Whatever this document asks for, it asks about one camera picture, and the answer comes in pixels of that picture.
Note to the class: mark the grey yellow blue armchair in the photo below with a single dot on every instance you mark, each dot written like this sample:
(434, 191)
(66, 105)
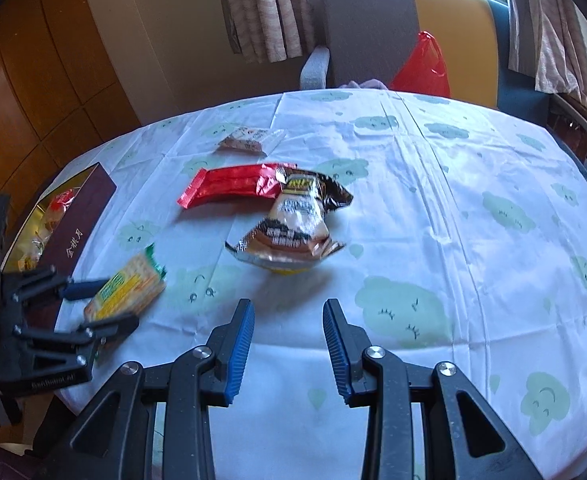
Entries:
(363, 25)

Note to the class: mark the clear snack packet orange edges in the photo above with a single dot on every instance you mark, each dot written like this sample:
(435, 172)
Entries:
(33, 252)

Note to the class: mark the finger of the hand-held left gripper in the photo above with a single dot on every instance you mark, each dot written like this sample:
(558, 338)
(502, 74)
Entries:
(118, 327)
(85, 290)

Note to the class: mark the dark wooden shelf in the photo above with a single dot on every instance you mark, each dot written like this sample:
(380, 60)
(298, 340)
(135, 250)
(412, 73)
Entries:
(568, 130)

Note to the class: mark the maroon gift box gold inside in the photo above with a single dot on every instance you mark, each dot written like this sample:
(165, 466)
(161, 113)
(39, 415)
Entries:
(80, 220)

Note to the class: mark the wooden cabinet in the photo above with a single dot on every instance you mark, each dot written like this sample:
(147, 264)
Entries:
(33, 85)

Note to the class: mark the round cake packet red label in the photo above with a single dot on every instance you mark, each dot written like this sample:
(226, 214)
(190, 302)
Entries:
(58, 202)

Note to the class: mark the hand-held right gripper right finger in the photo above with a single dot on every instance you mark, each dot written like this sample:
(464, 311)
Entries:
(338, 350)

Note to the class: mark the pink cloth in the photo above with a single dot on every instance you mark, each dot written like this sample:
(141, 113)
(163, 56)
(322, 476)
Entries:
(368, 83)

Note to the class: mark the beige patterned curtain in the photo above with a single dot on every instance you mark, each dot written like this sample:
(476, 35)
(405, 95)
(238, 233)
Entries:
(263, 10)
(558, 35)

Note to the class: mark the small clear brown snack packet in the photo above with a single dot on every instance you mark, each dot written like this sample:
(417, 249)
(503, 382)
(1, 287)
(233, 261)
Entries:
(246, 142)

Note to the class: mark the white tablecloth green cloud print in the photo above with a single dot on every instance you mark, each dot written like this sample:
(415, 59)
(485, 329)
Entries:
(473, 210)

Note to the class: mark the green yellow cracker packet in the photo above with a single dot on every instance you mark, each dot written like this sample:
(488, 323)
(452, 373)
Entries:
(123, 285)

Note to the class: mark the long red snack packet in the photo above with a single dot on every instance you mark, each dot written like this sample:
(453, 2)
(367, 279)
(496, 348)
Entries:
(223, 182)

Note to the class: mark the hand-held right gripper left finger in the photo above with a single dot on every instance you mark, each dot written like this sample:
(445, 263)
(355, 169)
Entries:
(238, 350)

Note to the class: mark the brown silver snack packet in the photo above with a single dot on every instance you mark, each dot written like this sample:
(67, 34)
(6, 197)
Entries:
(293, 220)

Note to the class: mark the red plastic bag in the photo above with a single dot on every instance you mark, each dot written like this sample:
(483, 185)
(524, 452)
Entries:
(421, 70)

